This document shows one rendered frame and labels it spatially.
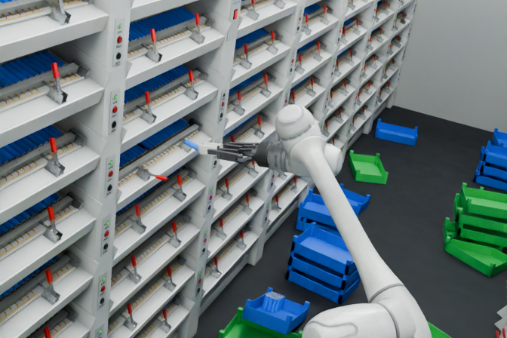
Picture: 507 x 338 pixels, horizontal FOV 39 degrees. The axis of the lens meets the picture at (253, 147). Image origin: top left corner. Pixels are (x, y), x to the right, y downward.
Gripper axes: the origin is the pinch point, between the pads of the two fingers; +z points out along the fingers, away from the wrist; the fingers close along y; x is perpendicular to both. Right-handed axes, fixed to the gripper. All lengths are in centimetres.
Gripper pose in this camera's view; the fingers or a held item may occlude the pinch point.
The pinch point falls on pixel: (210, 149)
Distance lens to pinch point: 222.3
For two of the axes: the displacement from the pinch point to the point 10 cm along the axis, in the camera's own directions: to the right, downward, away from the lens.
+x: 0.5, 9.4, 3.3
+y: -4.0, 3.2, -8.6
